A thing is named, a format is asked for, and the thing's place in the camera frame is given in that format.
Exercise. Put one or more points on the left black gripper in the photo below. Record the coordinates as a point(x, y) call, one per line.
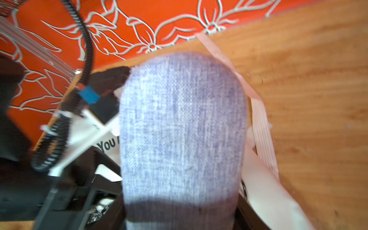
point(82, 200)

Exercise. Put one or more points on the white backpack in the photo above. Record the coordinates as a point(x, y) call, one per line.
point(263, 203)

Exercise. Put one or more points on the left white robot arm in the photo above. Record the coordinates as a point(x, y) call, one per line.
point(25, 182)

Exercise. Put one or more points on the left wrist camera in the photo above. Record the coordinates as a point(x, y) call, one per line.
point(89, 129)

